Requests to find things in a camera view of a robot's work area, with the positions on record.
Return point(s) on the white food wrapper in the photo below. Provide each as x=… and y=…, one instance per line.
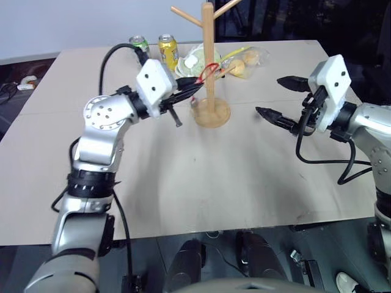
x=192, y=62

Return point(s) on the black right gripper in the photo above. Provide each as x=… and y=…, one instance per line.
x=310, y=114

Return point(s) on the white shoe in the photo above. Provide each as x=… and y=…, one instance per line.
x=346, y=282

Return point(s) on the golden bread roll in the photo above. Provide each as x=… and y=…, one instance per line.
x=239, y=68
x=252, y=58

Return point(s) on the metal floor bracket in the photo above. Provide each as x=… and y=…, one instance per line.
x=305, y=265

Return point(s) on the dark rounded robot foot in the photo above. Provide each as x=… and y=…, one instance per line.
x=184, y=268
x=259, y=256

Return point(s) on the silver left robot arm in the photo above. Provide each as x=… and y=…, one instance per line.
x=97, y=143

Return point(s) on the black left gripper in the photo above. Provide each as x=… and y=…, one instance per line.
x=168, y=104

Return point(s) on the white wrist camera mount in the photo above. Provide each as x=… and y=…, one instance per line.
x=152, y=87
x=331, y=82

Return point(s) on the white power strip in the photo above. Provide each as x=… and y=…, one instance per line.
x=27, y=82

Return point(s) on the wooden tree stand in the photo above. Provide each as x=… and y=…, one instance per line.
x=210, y=110

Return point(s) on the yellow drink can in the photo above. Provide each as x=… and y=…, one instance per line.
x=169, y=53

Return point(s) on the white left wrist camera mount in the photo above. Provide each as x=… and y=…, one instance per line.
x=152, y=87

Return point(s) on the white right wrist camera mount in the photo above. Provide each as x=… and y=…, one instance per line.
x=331, y=82

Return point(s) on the clear plastic bread bag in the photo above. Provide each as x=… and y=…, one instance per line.
x=258, y=59

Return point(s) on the silver robot torso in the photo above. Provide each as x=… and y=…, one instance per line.
x=244, y=287

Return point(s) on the green drink can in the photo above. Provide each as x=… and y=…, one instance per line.
x=139, y=42

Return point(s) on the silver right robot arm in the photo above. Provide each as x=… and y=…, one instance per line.
x=378, y=134

